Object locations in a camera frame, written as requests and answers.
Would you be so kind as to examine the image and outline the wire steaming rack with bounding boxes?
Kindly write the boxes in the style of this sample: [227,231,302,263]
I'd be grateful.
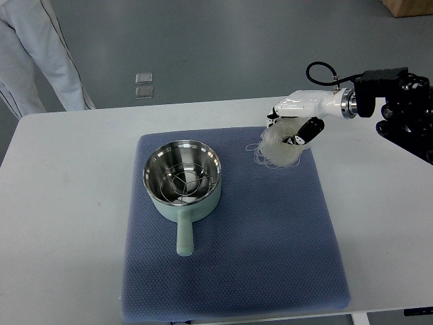
[157,164,217,205]

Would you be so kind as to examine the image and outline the white table leg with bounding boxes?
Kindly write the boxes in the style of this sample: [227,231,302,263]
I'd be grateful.
[351,313,370,325]

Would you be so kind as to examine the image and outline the person in white trousers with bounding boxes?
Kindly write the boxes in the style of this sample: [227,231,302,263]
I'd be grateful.
[1,0,95,119]

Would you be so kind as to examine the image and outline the white vermicelli noodle nest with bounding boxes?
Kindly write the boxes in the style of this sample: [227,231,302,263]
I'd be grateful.
[246,118,310,169]

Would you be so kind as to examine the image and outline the mint green steel pot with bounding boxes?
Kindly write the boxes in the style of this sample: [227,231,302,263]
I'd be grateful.
[143,139,222,257]

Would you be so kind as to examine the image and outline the wooden box corner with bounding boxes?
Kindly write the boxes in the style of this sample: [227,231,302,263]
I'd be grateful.
[382,0,432,18]

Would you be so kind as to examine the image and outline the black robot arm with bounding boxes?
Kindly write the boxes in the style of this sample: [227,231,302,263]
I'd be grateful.
[352,67,432,164]

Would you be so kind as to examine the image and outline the lower metal floor plate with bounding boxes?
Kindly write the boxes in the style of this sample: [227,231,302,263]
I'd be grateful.
[135,85,154,100]

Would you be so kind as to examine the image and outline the blue textured mat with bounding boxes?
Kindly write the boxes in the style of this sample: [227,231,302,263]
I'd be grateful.
[121,127,350,322]

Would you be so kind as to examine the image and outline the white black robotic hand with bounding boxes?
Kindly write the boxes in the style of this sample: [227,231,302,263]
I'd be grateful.
[267,88,357,146]

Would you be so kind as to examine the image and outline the metal floor plate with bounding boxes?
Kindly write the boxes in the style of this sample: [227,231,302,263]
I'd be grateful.
[135,72,153,85]
[135,85,154,100]

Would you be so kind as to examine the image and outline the upper metal floor plate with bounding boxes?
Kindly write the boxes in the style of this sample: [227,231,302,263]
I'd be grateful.
[135,72,153,85]

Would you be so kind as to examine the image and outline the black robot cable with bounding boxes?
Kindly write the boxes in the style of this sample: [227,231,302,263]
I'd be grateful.
[306,61,365,93]

